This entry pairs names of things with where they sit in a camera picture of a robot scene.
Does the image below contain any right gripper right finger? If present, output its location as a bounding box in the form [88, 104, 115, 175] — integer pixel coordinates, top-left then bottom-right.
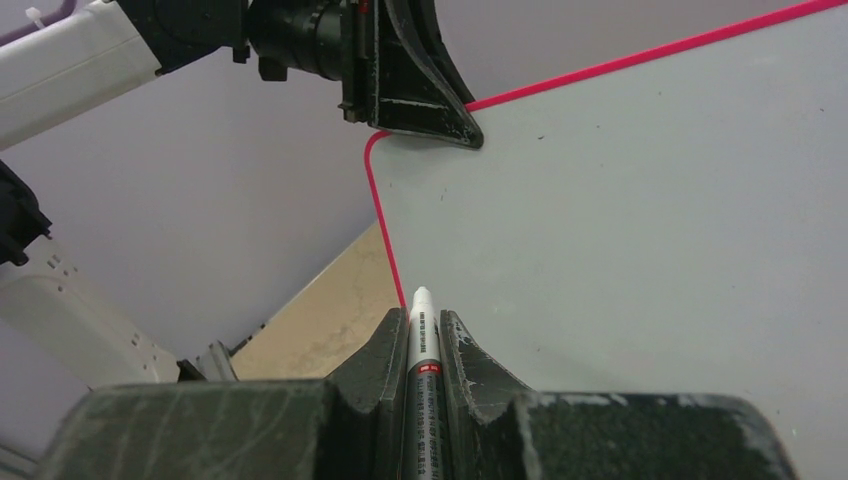
[439, 310, 797, 479]

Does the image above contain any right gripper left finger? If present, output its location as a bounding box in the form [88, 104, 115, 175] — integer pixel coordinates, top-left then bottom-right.
[36, 308, 408, 479]

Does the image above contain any aluminium frame rail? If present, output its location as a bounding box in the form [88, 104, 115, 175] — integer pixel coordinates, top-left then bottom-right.
[176, 322, 267, 382]

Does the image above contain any red framed whiteboard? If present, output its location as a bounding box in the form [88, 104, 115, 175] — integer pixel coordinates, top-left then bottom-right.
[365, 1, 847, 479]

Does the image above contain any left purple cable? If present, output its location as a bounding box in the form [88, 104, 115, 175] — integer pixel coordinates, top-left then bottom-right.
[0, 0, 74, 48]

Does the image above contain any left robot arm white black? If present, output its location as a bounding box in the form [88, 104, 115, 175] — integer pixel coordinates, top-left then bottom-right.
[1, 1, 484, 389]

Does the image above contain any white whiteboard marker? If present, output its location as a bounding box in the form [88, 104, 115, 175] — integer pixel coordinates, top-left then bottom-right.
[400, 286, 452, 479]

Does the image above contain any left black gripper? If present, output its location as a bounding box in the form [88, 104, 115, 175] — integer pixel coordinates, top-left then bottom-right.
[339, 0, 484, 149]

